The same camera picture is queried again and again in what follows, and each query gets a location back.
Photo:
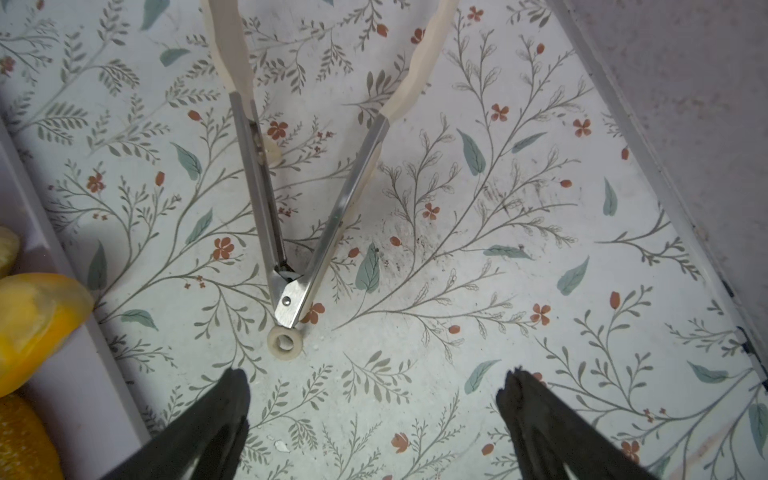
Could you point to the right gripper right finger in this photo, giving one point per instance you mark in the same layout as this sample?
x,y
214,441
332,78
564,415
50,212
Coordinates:
x,y
551,441

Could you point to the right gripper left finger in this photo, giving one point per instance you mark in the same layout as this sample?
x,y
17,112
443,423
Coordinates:
x,y
205,442

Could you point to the large sesame bread loaf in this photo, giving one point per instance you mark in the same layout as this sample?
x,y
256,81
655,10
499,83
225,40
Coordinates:
x,y
26,449

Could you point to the metal tongs with white tips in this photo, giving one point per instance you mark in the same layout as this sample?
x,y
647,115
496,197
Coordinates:
x,y
292,293

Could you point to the oval golden bread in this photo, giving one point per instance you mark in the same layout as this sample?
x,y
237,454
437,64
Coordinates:
x,y
38,313

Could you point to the lavender tray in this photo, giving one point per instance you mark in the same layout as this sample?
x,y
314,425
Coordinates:
x,y
79,393

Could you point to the floral table mat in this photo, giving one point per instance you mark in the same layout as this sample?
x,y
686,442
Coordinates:
x,y
507,224

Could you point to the flaky yellow pastry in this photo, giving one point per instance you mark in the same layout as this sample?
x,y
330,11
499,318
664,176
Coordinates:
x,y
10,245

